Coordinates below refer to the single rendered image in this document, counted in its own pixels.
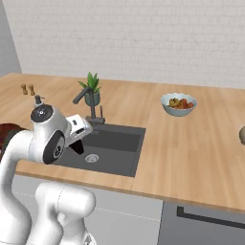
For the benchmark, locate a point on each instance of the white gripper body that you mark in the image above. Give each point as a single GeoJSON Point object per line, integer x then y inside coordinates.
{"type": "Point", "coordinates": [81, 131]}

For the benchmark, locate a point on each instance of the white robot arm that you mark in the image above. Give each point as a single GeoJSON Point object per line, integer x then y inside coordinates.
{"type": "Point", "coordinates": [19, 166]}

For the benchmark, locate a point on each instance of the dark grey sink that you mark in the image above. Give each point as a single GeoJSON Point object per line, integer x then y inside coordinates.
{"type": "Point", "coordinates": [118, 150]}

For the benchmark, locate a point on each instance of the dark red bowl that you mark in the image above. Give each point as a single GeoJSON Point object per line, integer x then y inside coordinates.
{"type": "Point", "coordinates": [8, 132]}

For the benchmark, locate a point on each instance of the pale grey cupboard door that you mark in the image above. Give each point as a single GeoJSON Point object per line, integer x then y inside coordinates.
{"type": "Point", "coordinates": [127, 231]}

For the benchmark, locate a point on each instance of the pale blue bowl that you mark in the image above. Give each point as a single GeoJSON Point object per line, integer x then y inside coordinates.
{"type": "Point", "coordinates": [178, 111]}

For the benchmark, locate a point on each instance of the dark grey tap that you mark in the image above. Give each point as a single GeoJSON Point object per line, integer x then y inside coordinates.
{"type": "Point", "coordinates": [93, 110]}

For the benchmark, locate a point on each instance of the green plant in pot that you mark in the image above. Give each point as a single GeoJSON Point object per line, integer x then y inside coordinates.
{"type": "Point", "coordinates": [92, 91]}

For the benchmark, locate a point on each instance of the grey soap dispenser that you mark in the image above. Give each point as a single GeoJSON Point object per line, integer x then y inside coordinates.
{"type": "Point", "coordinates": [38, 100]}

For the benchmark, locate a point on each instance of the brown wooden shaker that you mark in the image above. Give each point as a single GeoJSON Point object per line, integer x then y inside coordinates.
{"type": "Point", "coordinates": [24, 89]}
{"type": "Point", "coordinates": [31, 90]}

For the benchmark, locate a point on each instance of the pale grey drawer front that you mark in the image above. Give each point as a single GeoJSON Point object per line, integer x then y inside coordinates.
{"type": "Point", "coordinates": [127, 199]}

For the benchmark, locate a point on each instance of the yellow fruit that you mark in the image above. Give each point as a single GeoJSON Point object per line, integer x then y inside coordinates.
{"type": "Point", "coordinates": [173, 102]}

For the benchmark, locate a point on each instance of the red fruit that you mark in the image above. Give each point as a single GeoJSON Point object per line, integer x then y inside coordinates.
{"type": "Point", "coordinates": [185, 104]}

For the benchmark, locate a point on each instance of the grey dishwasher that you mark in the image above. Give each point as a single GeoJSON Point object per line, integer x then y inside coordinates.
{"type": "Point", "coordinates": [204, 233]}

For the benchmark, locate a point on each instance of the olive grey round thing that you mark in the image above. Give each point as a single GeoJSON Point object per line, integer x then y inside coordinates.
{"type": "Point", "coordinates": [242, 134]}

